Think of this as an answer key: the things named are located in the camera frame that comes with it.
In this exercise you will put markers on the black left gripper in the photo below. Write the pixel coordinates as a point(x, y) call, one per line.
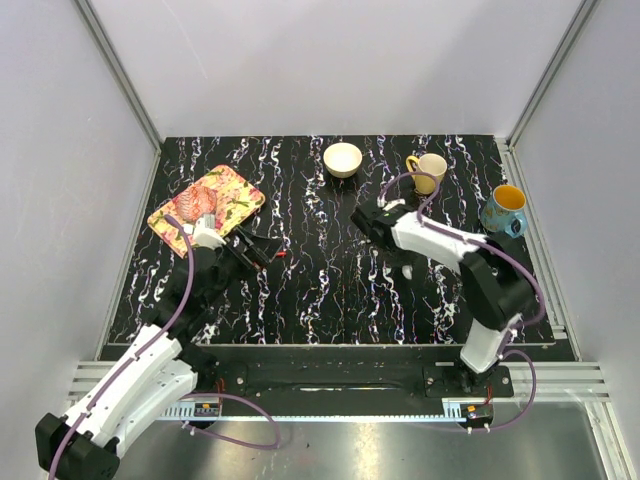
point(260, 250)

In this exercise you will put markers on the white remote control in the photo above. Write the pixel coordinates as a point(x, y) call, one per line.
point(407, 271)

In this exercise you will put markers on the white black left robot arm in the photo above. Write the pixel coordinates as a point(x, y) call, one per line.
point(162, 366)

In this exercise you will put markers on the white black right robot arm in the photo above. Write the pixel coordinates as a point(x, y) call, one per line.
point(498, 290)

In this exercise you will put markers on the floral rectangular tray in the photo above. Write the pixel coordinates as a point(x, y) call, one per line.
point(237, 200)

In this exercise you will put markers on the cream ceramic bowl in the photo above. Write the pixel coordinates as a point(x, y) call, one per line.
point(342, 160)

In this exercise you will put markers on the yellow mug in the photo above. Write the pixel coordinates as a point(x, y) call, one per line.
point(433, 168)

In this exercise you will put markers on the pink patterned glass bowl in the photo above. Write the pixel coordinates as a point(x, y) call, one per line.
point(195, 201)

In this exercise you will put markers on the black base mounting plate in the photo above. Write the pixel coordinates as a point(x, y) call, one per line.
point(340, 380)

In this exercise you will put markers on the blue butterfly mug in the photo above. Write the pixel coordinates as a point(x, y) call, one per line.
point(504, 211)

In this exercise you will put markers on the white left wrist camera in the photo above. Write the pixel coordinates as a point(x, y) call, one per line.
point(203, 232)

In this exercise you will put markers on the aluminium frame post right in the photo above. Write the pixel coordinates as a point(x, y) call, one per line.
point(570, 37)

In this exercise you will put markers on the aluminium frame post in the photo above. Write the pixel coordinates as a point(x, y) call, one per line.
point(570, 37)
point(113, 62)

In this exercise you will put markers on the aluminium frame post left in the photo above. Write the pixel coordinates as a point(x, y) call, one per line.
point(113, 62)

